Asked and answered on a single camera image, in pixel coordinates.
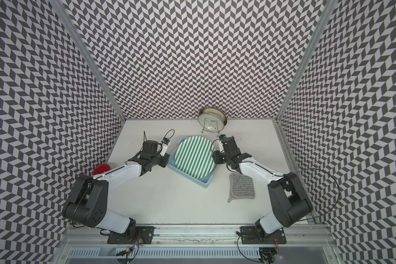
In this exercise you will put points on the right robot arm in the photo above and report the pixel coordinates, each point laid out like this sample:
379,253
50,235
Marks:
287,194

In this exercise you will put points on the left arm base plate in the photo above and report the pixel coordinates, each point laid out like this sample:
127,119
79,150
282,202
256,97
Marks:
142,234

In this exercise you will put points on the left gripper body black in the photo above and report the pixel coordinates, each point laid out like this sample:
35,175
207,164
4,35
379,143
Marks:
158,159

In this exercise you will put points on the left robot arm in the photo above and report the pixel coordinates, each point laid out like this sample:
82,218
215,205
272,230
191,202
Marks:
87,203

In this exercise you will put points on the wire lid stand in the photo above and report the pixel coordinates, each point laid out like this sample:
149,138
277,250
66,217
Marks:
210,126

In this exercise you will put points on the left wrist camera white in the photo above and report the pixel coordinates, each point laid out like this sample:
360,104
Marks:
164,146

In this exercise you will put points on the light blue plastic basket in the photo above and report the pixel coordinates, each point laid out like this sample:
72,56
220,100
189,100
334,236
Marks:
203,182

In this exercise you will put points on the aluminium mounting rail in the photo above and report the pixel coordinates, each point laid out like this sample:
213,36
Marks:
205,235

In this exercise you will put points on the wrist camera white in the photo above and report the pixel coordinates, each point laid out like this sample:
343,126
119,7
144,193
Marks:
221,142
164,146

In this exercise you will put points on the red round object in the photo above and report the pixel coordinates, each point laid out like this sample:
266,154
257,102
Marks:
101,169

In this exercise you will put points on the green striped plate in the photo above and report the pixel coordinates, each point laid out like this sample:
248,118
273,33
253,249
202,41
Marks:
194,157

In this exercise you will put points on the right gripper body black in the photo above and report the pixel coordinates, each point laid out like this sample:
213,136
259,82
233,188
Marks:
221,158

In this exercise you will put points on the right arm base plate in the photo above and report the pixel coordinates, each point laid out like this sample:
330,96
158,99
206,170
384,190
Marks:
257,236

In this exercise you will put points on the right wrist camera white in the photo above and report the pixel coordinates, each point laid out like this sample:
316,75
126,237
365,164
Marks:
221,142

